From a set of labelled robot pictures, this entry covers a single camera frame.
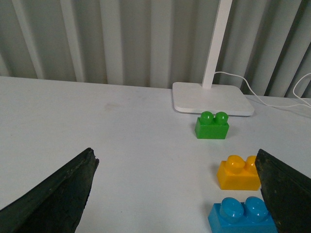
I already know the blue three-stud block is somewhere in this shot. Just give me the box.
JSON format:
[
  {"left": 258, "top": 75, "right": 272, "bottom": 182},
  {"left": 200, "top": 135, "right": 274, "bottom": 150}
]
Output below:
[{"left": 208, "top": 196, "right": 277, "bottom": 233}]

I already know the white lamp cable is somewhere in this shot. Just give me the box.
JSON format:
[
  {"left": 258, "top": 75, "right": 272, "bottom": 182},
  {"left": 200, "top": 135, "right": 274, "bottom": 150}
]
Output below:
[{"left": 213, "top": 71, "right": 311, "bottom": 108}]

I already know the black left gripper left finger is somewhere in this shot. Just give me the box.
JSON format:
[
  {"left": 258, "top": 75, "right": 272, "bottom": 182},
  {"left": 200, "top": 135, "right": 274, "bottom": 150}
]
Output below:
[{"left": 0, "top": 148, "right": 99, "bottom": 233}]

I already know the white curtain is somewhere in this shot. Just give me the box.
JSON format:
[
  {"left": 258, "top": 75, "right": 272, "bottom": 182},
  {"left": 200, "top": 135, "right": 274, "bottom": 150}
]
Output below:
[{"left": 0, "top": 0, "right": 311, "bottom": 98}]

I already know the yellow two-stud block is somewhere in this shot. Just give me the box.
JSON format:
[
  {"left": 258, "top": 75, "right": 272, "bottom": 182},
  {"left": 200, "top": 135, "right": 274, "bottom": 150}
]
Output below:
[{"left": 217, "top": 155, "right": 261, "bottom": 191}]

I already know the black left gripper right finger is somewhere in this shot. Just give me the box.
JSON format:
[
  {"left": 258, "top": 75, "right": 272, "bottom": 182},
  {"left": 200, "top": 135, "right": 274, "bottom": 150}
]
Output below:
[{"left": 255, "top": 149, "right": 311, "bottom": 233}]

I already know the white cable loop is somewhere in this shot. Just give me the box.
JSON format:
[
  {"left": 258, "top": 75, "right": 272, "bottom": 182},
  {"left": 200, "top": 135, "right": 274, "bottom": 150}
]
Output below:
[{"left": 293, "top": 72, "right": 311, "bottom": 108}]

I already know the green two-stud block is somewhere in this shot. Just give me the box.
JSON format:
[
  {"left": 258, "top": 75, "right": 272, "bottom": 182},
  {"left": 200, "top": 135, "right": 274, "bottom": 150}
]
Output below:
[{"left": 195, "top": 111, "right": 229, "bottom": 139}]

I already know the white desk lamp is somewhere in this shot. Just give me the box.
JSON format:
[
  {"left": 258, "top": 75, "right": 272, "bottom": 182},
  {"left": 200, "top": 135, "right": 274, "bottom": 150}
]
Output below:
[{"left": 172, "top": 0, "right": 255, "bottom": 117}]

